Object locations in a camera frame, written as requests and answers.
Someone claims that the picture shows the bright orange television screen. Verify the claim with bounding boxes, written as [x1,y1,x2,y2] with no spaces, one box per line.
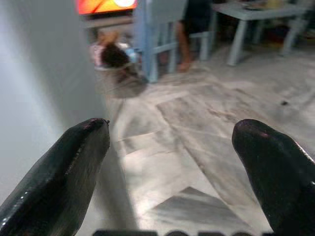
[77,0,138,15]

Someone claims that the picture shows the standing person in dark shorts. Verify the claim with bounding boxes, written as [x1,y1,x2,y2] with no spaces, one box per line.
[175,0,215,72]

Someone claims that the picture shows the light blue wooden table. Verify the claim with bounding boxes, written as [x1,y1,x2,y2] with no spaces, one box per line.
[213,0,311,66]

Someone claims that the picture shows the light blue wooden chair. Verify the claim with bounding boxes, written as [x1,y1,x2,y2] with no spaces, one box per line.
[133,0,188,84]
[189,11,218,61]

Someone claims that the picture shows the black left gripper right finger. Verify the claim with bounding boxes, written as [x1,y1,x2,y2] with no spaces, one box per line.
[232,119,315,236]

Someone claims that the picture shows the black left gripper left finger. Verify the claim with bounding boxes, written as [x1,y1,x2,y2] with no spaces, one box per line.
[0,118,111,236]

